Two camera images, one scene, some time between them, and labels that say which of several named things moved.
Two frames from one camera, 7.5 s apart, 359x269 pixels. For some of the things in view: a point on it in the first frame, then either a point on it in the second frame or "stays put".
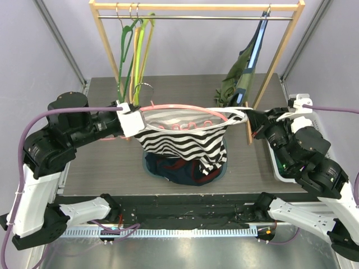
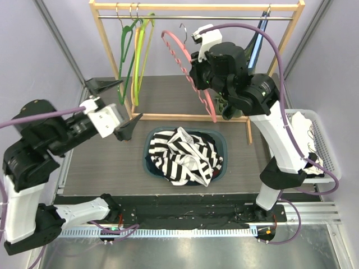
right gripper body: (258, 123) → (194, 74)
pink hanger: (183, 128) → (182, 55)
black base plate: (182, 209) stays put
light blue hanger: (251, 59) stays put
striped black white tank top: (199, 134) → (180, 157)
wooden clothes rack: (203, 5) stays put
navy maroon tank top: (182, 171) → (217, 170)
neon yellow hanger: (146, 24) stays put
